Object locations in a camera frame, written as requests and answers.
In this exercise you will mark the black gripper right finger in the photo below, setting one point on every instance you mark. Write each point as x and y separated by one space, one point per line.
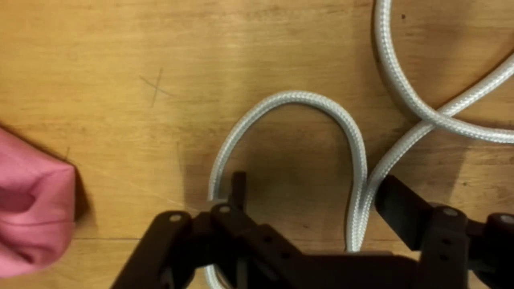
455 246

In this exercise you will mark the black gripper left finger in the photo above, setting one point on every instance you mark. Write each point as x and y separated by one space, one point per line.
214 251

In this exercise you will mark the pink cloth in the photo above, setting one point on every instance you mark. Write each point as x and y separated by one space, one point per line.
32 209

